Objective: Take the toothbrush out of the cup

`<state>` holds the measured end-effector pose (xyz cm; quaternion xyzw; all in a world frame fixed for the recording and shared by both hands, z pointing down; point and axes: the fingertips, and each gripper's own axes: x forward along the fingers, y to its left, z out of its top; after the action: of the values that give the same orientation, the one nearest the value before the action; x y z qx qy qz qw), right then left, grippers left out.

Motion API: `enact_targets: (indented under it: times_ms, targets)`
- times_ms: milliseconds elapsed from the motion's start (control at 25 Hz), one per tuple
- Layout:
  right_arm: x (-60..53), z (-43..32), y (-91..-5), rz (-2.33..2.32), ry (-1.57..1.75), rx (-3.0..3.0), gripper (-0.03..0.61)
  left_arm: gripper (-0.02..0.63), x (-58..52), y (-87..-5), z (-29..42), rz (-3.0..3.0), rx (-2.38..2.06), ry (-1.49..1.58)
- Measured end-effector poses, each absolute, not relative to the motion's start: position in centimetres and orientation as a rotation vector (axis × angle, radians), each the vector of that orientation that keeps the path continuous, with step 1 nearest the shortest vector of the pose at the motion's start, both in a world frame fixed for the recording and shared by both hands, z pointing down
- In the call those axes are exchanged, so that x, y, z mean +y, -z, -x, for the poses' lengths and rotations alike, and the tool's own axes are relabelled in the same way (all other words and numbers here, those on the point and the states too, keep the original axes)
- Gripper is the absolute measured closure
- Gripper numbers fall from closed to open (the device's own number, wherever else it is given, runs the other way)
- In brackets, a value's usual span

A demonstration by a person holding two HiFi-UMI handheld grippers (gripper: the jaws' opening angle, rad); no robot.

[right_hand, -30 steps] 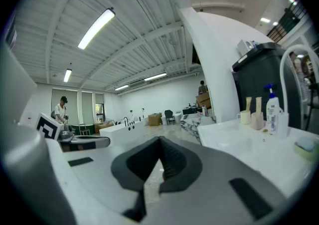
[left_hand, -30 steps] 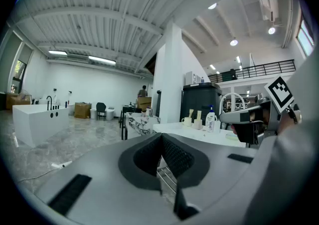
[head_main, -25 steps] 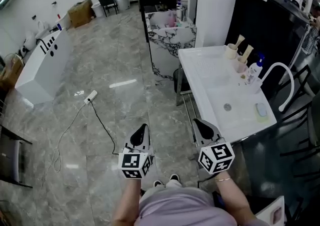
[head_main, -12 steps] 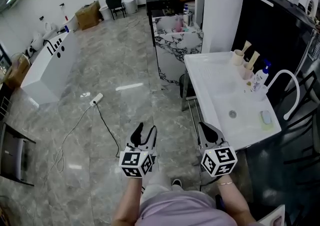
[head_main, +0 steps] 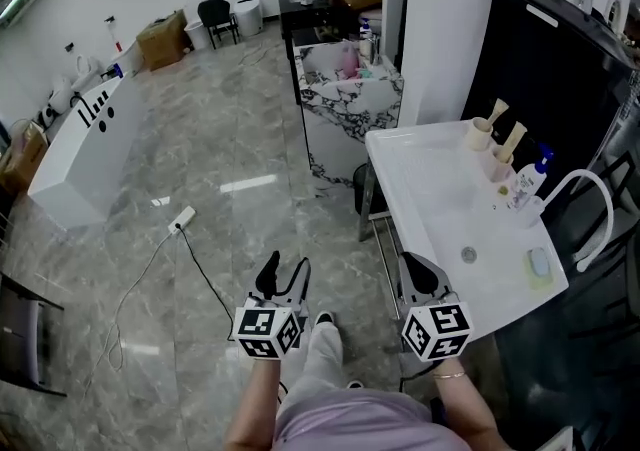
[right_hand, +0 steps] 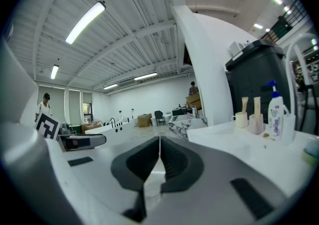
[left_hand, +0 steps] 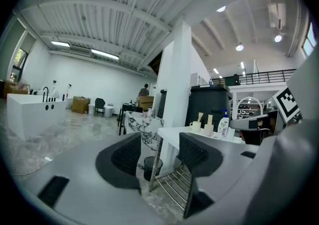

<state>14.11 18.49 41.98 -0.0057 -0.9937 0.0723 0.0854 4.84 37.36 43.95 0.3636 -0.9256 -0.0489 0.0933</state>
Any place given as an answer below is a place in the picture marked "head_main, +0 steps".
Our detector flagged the person's lilac shirt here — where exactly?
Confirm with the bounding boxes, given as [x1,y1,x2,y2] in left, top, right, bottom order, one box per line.
[272,387,465,451]

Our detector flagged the large black appliance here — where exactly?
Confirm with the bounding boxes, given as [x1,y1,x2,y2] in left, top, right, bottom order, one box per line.
[460,0,640,203]

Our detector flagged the black cable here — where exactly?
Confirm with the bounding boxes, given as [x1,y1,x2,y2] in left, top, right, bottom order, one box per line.
[177,227,237,316]

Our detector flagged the white sink basin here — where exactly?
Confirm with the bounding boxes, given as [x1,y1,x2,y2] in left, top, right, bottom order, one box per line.
[364,119,571,341]

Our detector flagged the person's right forearm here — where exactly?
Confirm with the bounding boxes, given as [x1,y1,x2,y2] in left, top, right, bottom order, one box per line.
[430,357,502,451]

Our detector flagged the person's grey trousers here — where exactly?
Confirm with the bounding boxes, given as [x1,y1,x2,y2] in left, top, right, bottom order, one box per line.
[278,321,347,421]

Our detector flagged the brown cardboard box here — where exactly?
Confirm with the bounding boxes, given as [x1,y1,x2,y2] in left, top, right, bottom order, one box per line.
[135,10,190,72]

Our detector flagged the white pump bottle blue cap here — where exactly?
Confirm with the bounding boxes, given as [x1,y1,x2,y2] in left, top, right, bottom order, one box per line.
[504,141,556,213]

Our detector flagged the pale blue soap bar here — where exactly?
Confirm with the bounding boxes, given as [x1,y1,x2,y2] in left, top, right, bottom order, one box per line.
[529,248,551,277]

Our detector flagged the flat cardboard box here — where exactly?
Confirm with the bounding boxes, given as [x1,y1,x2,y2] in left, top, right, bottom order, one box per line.
[0,119,50,196]

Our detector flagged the black table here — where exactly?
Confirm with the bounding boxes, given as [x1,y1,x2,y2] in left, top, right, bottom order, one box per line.
[276,0,346,106]

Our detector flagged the person's left forearm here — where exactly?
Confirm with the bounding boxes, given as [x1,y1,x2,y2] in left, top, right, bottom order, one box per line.
[222,356,290,451]

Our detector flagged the white cable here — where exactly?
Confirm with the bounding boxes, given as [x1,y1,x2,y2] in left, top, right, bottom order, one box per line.
[83,230,175,393]

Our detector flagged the white power strip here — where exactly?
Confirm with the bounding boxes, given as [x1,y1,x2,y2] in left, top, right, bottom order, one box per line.
[167,205,198,236]

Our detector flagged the small white pump bottle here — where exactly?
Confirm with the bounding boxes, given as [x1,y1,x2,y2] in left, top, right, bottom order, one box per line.
[358,19,376,58]

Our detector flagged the marble pattern cabinet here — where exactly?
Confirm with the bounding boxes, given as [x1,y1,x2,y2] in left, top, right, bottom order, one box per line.
[293,40,406,186]

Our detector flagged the white waste bin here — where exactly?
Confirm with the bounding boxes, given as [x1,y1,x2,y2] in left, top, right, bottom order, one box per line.
[183,19,212,52]

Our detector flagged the white curved faucet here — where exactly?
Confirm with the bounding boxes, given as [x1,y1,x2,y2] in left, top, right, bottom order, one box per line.
[519,168,616,273]

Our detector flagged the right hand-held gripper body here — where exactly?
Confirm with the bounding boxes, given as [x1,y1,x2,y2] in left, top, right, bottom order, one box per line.
[398,288,475,363]

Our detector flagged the beige toothpaste tube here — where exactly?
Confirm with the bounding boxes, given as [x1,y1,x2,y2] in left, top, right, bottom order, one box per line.
[498,120,529,164]
[486,98,511,128]

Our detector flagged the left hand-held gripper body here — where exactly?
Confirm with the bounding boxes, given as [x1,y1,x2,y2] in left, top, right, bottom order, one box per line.
[232,286,311,363]

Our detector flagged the black chair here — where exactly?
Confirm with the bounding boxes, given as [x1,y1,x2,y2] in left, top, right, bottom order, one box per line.
[196,0,240,51]

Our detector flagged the cream cup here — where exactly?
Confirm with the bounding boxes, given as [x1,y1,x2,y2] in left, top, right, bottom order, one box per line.
[486,143,516,184]
[465,116,495,153]

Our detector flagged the white round appliance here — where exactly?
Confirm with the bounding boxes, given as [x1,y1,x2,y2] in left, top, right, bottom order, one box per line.
[233,0,265,38]

